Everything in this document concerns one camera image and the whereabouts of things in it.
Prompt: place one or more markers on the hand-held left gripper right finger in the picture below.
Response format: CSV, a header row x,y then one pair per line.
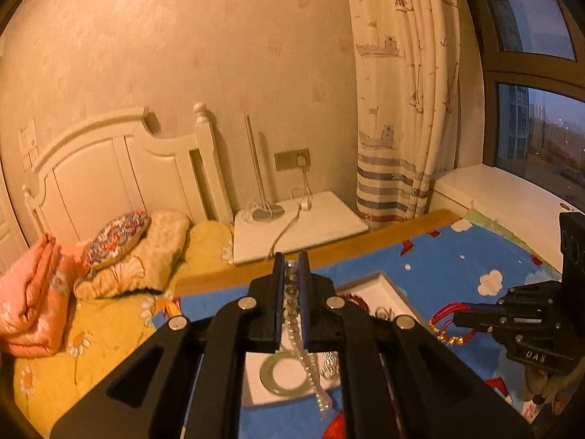
x,y
305,302

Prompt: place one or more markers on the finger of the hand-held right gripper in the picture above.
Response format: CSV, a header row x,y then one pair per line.
x,y
534,299
525,334

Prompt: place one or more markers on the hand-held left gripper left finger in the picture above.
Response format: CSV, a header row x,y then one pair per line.
x,y
277,302

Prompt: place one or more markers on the dark jewelry tray white lining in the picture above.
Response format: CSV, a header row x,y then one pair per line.
x,y
370,290

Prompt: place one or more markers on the person's right hand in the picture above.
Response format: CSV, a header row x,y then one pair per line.
x,y
544,388

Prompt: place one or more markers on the green jade bangle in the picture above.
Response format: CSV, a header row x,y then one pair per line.
x,y
267,372

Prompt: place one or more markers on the white nightstand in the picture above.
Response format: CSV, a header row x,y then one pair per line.
x,y
329,224

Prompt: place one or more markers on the blue cloud-print cloth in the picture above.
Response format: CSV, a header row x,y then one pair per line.
x,y
457,274

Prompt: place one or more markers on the slim desk lamp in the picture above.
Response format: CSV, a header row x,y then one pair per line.
x,y
265,214

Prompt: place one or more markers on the white window sill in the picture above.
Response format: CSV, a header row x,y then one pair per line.
x,y
502,187

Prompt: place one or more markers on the beige floral pillow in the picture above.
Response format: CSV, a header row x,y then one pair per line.
x,y
155,256

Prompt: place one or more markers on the white charger plug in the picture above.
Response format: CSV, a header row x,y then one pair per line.
x,y
300,160

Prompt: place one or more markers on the dark-framed window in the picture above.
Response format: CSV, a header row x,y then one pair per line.
x,y
548,137

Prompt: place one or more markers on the round patterned cushion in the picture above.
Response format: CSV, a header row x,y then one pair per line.
x,y
116,238

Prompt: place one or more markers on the yellow daisy bedsheet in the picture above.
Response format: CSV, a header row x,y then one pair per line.
x,y
100,329

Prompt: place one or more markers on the white wooden headboard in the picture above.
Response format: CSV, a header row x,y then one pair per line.
x,y
114,164

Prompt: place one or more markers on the ship-print curtain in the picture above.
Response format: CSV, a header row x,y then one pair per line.
x,y
393,100

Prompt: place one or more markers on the folded pink quilt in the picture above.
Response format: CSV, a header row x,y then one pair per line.
x,y
32,292

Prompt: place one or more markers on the wall socket plate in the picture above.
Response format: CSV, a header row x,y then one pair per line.
x,y
285,160

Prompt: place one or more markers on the white paper wall notice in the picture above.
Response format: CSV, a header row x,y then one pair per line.
x,y
27,141

